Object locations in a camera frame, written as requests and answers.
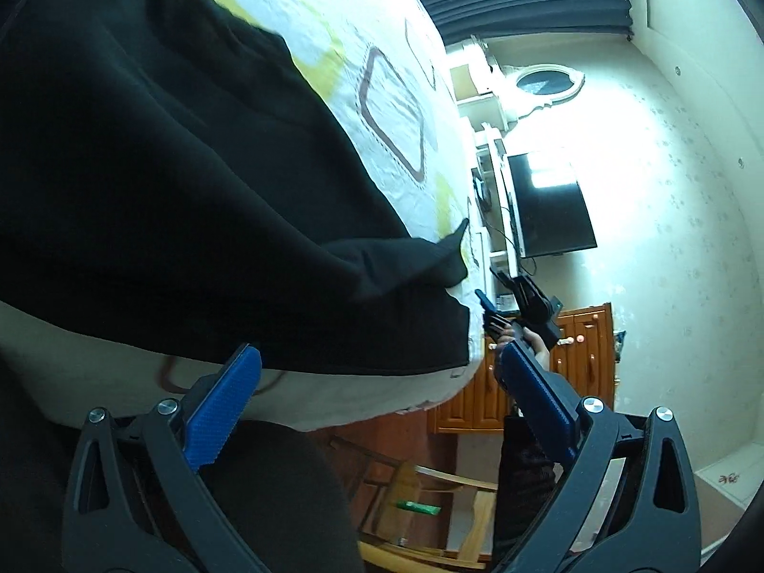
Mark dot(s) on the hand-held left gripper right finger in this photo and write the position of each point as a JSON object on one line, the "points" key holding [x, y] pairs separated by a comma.
{"points": [[537, 400]]}

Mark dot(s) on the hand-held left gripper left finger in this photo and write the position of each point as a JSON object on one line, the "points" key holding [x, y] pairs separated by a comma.
{"points": [[222, 409]]}

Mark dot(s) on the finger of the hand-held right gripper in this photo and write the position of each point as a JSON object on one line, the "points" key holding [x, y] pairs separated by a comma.
{"points": [[486, 304], [504, 280]]}

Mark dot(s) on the black pants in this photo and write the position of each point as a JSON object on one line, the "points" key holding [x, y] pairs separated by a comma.
{"points": [[179, 161]]}

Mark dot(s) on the person's right forearm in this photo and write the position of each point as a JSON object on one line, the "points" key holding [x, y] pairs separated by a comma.
{"points": [[525, 489]]}

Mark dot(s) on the person's right hand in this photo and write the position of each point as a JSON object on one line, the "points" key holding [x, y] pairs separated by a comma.
{"points": [[539, 347]]}

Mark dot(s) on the wooden cabinet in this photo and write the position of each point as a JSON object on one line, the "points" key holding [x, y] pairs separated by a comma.
{"points": [[588, 358]]}

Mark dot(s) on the black flat television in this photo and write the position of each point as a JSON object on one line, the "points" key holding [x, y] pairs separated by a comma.
{"points": [[549, 203]]}

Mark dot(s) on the black set-top box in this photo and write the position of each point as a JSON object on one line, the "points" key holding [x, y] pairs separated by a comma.
{"points": [[480, 191]]}

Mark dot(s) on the white television stand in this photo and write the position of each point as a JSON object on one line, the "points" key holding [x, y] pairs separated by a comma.
{"points": [[498, 161]]}

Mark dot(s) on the wooden chair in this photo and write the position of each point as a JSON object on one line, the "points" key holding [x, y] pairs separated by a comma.
{"points": [[412, 477]]}

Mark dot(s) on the green packet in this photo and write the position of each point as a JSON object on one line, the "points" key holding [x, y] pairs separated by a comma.
{"points": [[419, 507]]}

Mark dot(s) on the white vanity table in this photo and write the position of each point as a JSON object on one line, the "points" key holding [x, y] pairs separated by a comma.
{"points": [[471, 83]]}

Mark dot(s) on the oval white vanity mirror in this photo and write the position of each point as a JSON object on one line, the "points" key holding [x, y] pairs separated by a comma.
{"points": [[540, 80]]}

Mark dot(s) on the patterned white bed sheet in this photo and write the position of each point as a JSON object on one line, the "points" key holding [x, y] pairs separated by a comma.
{"points": [[388, 59]]}

